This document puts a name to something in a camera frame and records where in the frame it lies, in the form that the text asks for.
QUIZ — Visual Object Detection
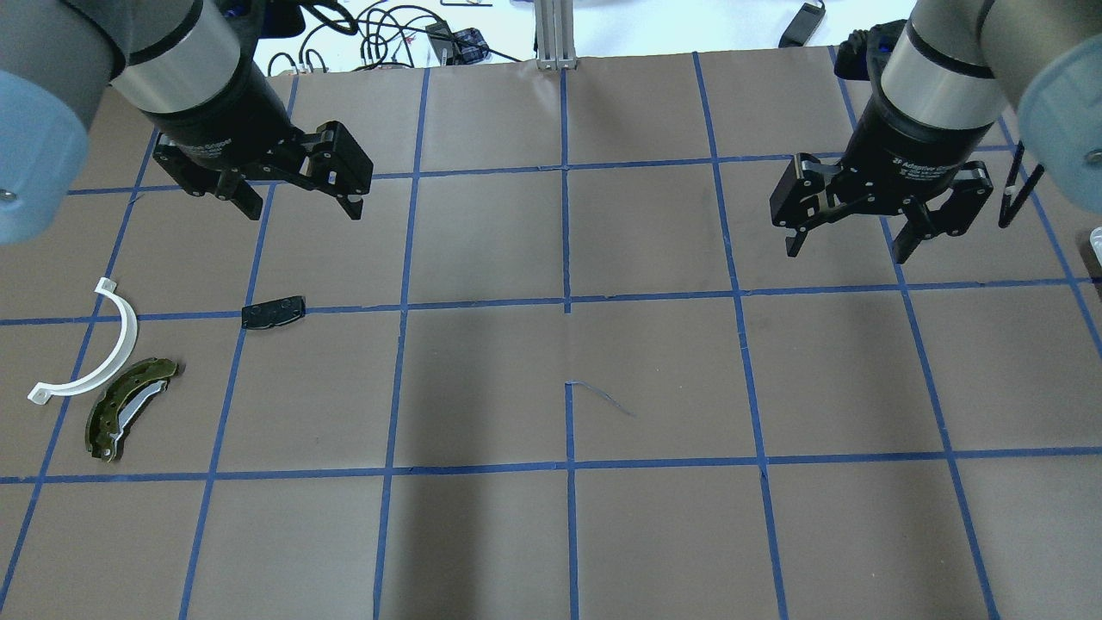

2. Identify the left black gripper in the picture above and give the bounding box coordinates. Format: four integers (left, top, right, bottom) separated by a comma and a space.
152, 59, 374, 222

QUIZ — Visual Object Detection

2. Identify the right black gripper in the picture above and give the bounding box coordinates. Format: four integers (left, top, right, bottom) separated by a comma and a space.
769, 95, 993, 264

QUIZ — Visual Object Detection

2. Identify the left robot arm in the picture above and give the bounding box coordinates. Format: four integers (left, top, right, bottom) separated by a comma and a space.
1, 1, 374, 244

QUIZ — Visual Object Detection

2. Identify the black brake pad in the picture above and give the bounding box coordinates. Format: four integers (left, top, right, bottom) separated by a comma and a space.
240, 295, 306, 331

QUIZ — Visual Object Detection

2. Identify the black power adapter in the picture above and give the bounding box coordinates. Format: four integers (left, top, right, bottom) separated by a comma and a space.
777, 1, 827, 48

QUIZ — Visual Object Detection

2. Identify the green brake shoe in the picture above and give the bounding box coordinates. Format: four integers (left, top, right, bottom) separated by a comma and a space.
85, 357, 180, 463

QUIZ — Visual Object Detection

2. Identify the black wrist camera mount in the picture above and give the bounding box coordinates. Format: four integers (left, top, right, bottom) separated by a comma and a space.
833, 20, 907, 81

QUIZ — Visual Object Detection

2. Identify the black cable bundle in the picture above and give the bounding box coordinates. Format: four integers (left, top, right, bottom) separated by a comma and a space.
267, 0, 523, 78

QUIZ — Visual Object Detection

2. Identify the aluminium frame post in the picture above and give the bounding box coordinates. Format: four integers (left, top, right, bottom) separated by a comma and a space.
532, 0, 579, 70

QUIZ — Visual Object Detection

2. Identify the white curved plastic bracket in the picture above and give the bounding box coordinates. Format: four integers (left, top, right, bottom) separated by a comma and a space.
28, 278, 139, 406

